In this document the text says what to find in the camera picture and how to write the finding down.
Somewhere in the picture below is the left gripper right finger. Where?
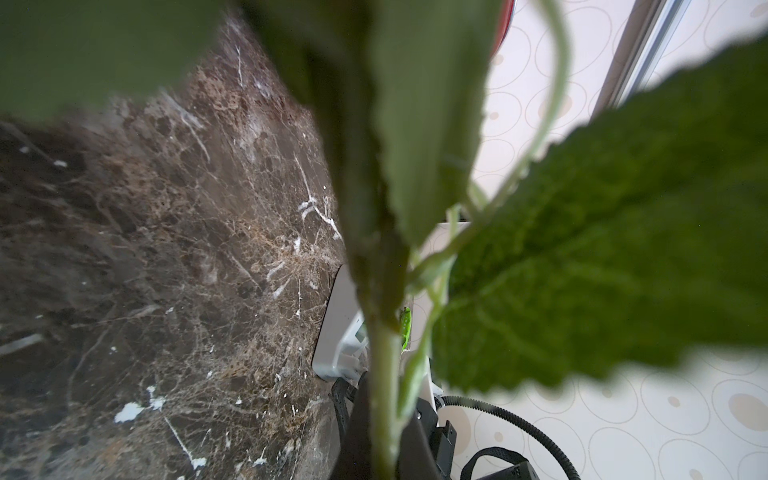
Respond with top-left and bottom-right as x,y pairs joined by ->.
396,414 -> 441,480

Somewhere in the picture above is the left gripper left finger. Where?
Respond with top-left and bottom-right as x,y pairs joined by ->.
329,372 -> 373,479

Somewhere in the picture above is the red polka dot toaster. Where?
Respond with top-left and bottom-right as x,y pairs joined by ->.
492,0 -> 516,55

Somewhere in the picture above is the pink rose bouquet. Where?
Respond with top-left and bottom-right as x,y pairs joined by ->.
1,1 -> 767,479

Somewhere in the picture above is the horizontal aluminium frame bar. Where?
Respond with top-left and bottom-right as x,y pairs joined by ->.
591,0 -> 691,120

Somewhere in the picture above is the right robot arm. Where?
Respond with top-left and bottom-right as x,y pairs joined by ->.
438,378 -> 595,479

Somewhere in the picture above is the white tape dispenser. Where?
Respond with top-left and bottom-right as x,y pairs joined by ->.
311,263 -> 415,385

